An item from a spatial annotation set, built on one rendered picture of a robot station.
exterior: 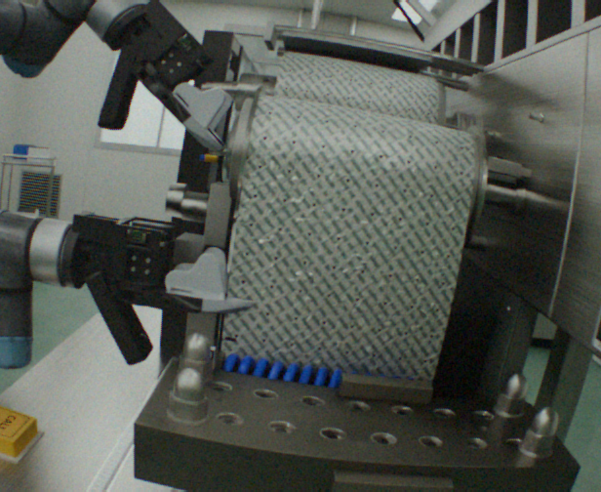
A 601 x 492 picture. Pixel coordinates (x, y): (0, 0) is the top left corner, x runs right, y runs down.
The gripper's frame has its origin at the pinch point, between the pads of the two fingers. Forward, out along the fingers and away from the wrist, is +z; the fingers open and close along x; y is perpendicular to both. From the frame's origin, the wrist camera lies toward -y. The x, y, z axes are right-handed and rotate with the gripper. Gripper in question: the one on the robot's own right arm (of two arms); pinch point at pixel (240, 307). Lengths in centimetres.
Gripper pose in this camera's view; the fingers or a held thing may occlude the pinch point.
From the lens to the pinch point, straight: 63.1
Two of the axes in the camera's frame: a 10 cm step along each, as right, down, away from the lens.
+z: 9.9, 1.6, 0.1
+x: 0.2, -1.6, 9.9
